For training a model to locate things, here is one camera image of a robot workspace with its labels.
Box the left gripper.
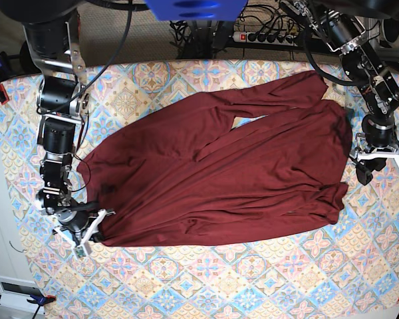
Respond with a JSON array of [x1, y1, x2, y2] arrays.
[[355, 116, 399, 184]]

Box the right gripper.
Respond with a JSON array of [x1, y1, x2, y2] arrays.
[[36, 195, 106, 243]]

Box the dark red t-shirt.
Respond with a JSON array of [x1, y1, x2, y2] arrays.
[[77, 70, 352, 247]]

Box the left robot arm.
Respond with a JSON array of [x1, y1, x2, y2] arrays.
[[293, 1, 399, 185]]

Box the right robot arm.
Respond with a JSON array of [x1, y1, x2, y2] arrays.
[[0, 1, 106, 245]]

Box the blue orange clamp lower left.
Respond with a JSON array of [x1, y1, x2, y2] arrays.
[[0, 293, 57, 318]]

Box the blue orange clamp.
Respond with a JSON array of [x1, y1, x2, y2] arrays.
[[0, 51, 11, 105], [0, 293, 57, 318]]

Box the patterned tablecloth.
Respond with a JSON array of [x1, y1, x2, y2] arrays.
[[0, 60, 399, 318]]

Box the black round object top right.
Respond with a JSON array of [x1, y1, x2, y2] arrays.
[[382, 18, 399, 43]]

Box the blue orange clamp upper left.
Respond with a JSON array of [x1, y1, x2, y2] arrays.
[[0, 51, 11, 105]]

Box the black round stool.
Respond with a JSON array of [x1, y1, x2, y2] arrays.
[[19, 41, 41, 74]]

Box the white power strip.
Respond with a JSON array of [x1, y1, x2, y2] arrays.
[[232, 31, 295, 46]]

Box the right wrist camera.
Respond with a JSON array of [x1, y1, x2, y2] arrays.
[[73, 245, 89, 259]]

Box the white wall socket box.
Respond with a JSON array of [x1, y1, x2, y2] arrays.
[[0, 276, 42, 314]]

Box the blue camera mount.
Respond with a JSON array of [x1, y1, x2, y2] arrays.
[[145, 0, 247, 21]]

